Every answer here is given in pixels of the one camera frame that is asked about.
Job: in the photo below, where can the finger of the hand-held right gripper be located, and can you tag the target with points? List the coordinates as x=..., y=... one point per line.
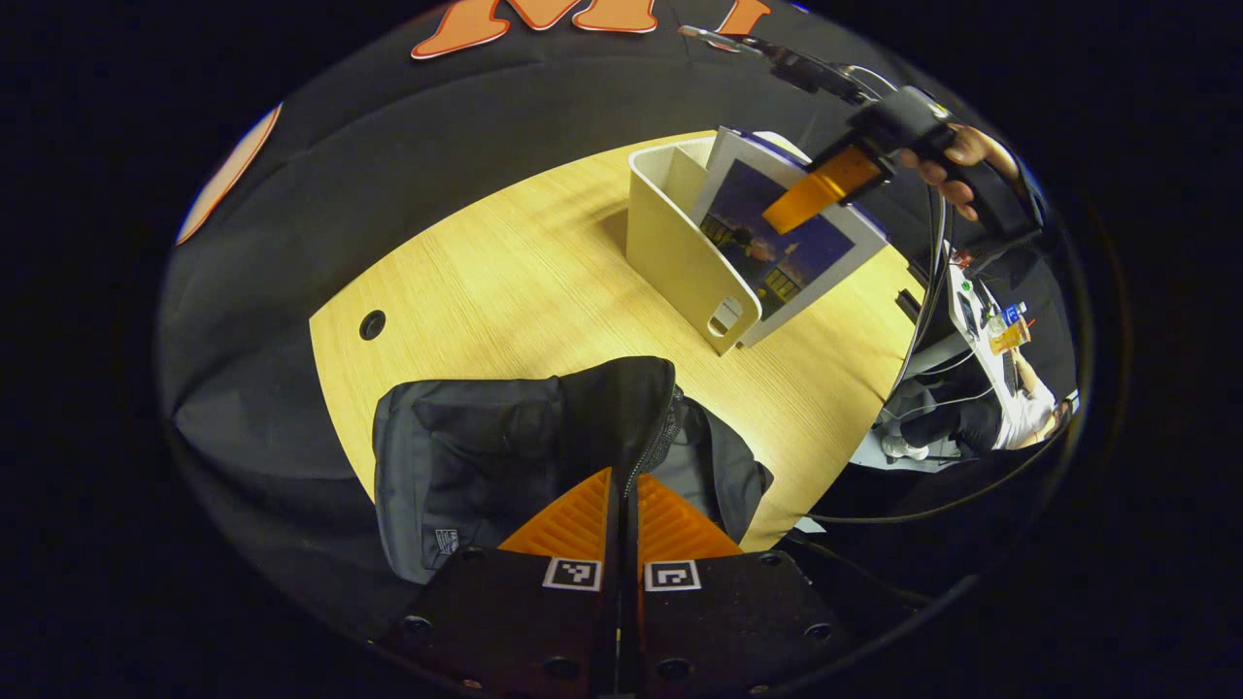
x=821, y=189

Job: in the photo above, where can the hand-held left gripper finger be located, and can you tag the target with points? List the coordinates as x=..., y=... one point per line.
x=612, y=602
x=631, y=602

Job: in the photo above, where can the blue cover book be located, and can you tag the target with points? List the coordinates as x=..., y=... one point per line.
x=767, y=272

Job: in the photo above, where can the white bookshelf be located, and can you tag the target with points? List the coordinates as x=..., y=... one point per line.
x=670, y=252

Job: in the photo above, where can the black schoolbag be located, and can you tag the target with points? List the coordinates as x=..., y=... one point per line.
x=466, y=456

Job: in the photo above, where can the white desk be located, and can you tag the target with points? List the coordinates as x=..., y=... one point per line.
x=981, y=340

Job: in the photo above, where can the orange packet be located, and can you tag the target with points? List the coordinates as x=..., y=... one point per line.
x=1008, y=337

